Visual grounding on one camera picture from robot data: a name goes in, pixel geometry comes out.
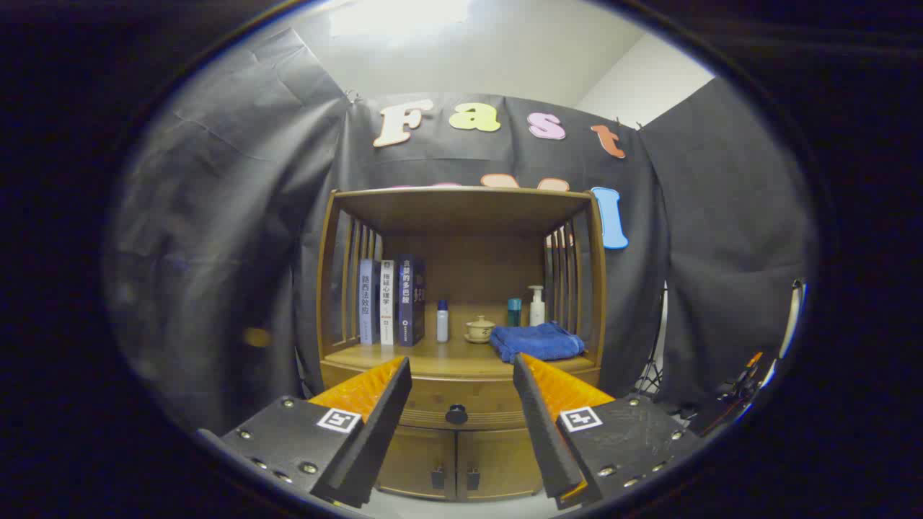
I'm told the cream lidded teacup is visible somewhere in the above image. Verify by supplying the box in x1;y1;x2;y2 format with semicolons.
464;315;497;345

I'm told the dark blue book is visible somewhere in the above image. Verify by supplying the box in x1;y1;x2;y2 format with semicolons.
395;254;426;347

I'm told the wooden drawer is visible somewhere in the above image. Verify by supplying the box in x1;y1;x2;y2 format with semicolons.
321;360;601;432

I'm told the wooden cabinet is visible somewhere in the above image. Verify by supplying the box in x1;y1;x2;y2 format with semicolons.
316;186;608;502

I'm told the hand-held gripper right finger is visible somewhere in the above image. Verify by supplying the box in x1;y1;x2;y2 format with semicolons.
512;352;704;510

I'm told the blue folded towel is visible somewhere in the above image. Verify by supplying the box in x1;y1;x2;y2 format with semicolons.
490;321;586;364

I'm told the black tripod stand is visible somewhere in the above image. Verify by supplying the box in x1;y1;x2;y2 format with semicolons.
635;288;668;397

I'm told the wooden countertop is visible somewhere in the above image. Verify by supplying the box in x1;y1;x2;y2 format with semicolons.
322;303;601;380

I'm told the white book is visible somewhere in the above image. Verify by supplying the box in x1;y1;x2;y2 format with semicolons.
379;259;397;346

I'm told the pale blue book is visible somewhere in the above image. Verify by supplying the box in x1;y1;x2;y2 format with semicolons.
358;259;381;345

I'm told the black device with orange part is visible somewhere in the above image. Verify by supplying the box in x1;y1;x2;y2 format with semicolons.
692;351;776;433

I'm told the wooden cabinet door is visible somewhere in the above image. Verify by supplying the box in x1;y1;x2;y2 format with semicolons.
375;425;457;500
456;427;544;500

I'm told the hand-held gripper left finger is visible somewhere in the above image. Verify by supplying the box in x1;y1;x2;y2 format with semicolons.
196;355;413;509

